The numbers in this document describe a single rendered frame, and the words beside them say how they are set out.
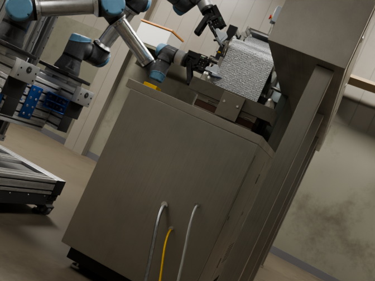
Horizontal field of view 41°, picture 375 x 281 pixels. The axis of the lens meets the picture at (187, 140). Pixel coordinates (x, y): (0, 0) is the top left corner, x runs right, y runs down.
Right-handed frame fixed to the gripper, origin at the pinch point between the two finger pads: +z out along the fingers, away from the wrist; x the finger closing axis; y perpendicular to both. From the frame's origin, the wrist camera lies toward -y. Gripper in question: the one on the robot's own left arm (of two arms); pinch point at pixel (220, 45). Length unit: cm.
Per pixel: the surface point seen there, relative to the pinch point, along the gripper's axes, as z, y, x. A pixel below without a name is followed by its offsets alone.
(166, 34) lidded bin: -147, -59, 300
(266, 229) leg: 92, -19, 8
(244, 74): 20.6, 4.4, -5.7
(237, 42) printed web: 4.5, 8.2, -4.5
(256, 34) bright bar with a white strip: -5.1, 19.5, 27.0
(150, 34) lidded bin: -158, -76, 303
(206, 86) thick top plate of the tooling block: 22.9, -12.7, -25.4
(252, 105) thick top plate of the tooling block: 40.2, 1.9, -25.4
